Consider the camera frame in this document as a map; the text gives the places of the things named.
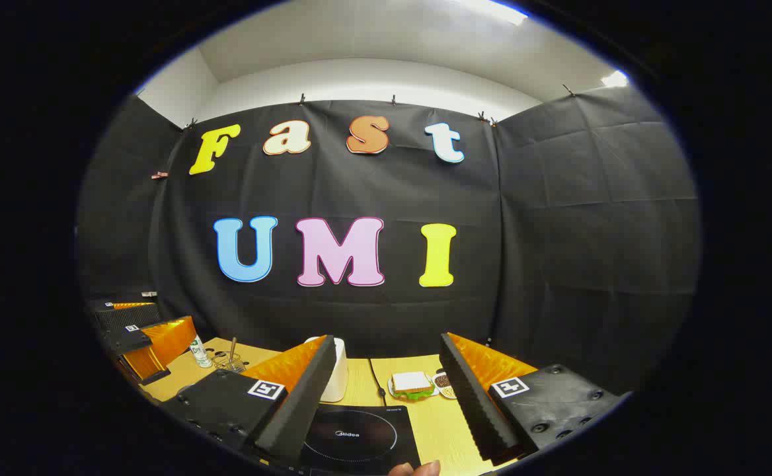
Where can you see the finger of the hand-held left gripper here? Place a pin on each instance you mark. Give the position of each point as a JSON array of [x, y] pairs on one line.
[[121, 316], [128, 342]]

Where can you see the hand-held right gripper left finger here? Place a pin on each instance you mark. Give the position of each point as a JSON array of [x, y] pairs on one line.
[[297, 403]]

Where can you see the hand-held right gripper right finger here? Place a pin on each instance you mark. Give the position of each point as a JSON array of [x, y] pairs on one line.
[[468, 396]]

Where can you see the black induction cooktop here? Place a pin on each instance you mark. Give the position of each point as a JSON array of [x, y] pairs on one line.
[[359, 436]]

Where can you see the white divided dish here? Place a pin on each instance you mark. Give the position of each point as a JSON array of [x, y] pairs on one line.
[[453, 385]]

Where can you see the small pile of soybeans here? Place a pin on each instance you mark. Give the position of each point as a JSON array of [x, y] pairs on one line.
[[449, 393]]

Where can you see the pile of red beans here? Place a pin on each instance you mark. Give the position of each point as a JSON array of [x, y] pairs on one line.
[[443, 381]]

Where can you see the small white plate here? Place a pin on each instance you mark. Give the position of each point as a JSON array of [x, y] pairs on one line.
[[435, 389]]

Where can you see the white toaster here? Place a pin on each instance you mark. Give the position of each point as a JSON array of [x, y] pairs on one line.
[[340, 370]]

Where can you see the sandwich with lettuce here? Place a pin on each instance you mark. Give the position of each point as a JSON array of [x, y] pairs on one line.
[[412, 383]]

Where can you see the white and green bottle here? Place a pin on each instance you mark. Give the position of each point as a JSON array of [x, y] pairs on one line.
[[199, 354]]

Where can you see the black backdrop cloth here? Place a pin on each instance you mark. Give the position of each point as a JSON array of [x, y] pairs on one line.
[[558, 231]]

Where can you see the row of black backdrop clips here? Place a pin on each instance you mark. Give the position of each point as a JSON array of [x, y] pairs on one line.
[[302, 99]]

